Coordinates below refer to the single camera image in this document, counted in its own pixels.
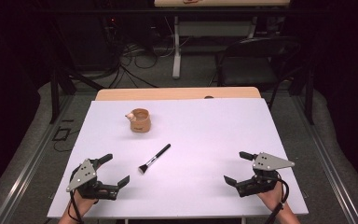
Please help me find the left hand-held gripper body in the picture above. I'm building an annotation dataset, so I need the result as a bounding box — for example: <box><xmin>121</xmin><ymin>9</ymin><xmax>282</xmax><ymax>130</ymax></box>
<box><xmin>65</xmin><ymin>158</ymin><xmax>119</xmax><ymax>201</ymax></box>

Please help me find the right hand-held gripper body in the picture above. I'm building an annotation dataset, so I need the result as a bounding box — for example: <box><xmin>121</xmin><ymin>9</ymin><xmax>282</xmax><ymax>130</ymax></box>
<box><xmin>233</xmin><ymin>151</ymin><xmax>296</xmax><ymax>198</ymax></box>

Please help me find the black handled makeup brush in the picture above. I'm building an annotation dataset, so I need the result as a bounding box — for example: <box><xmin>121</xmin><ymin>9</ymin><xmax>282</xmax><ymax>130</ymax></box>
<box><xmin>137</xmin><ymin>143</ymin><xmax>172</xmax><ymax>175</ymax></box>

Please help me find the tan bear ceramic cup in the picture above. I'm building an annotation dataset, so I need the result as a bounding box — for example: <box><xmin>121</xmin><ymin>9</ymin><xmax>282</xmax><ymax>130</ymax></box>
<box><xmin>124</xmin><ymin>107</ymin><xmax>153</xmax><ymax>133</ymax></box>

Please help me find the person's left hand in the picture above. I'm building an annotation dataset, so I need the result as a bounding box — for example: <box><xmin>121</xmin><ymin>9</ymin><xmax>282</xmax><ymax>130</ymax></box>
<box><xmin>69</xmin><ymin>189</ymin><xmax>100</xmax><ymax>217</ymax></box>

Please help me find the person's right hand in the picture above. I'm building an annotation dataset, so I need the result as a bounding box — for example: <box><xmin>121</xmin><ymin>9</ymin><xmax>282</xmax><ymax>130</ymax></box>
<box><xmin>255</xmin><ymin>181</ymin><xmax>286</xmax><ymax>213</ymax></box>

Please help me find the black metal stand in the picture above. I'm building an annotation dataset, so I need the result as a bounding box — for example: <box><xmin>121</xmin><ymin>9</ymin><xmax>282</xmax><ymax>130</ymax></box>
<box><xmin>47</xmin><ymin>60</ymin><xmax>106</xmax><ymax>125</ymax></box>
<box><xmin>290</xmin><ymin>60</ymin><xmax>317</xmax><ymax>126</ymax></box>

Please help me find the black folding chair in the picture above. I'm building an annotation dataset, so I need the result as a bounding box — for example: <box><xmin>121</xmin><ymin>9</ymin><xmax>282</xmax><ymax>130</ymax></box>
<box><xmin>213</xmin><ymin>35</ymin><xmax>303</xmax><ymax>110</ymax></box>

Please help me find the wooden table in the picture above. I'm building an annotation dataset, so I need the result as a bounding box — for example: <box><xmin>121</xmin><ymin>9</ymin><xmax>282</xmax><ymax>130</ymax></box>
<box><xmin>94</xmin><ymin>86</ymin><xmax>262</xmax><ymax>102</ymax></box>

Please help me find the white framed background desk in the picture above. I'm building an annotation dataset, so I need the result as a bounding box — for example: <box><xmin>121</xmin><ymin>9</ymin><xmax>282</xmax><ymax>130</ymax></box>
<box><xmin>153</xmin><ymin>0</ymin><xmax>293</xmax><ymax>79</ymax></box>

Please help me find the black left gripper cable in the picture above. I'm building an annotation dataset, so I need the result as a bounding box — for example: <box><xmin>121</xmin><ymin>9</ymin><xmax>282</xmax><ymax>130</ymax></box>
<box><xmin>67</xmin><ymin>167</ymin><xmax>86</xmax><ymax>224</ymax></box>

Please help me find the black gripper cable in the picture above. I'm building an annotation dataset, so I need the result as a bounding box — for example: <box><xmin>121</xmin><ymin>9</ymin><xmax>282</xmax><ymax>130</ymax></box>
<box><xmin>263</xmin><ymin>170</ymin><xmax>291</xmax><ymax>224</ymax></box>
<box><xmin>67</xmin><ymin>167</ymin><xmax>86</xmax><ymax>224</ymax></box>

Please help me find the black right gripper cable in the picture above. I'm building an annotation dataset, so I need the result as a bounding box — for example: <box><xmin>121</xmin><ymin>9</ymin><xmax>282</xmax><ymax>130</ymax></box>
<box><xmin>263</xmin><ymin>170</ymin><xmax>291</xmax><ymax>224</ymax></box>

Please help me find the black floor socket frame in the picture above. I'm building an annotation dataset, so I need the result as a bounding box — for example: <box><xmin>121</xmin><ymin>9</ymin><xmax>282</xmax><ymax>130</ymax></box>
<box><xmin>51</xmin><ymin>119</ymin><xmax>76</xmax><ymax>143</ymax></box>

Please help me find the metal floor rail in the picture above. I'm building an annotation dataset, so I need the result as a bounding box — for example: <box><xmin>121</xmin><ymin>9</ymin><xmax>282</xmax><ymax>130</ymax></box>
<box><xmin>0</xmin><ymin>92</ymin><xmax>76</xmax><ymax>224</ymax></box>
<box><xmin>291</xmin><ymin>92</ymin><xmax>358</xmax><ymax>224</ymax></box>

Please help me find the black floor cable bundle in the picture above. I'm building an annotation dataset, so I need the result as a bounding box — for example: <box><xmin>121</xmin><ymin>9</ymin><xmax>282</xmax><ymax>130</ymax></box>
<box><xmin>103</xmin><ymin>36</ymin><xmax>176</xmax><ymax>91</ymax></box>

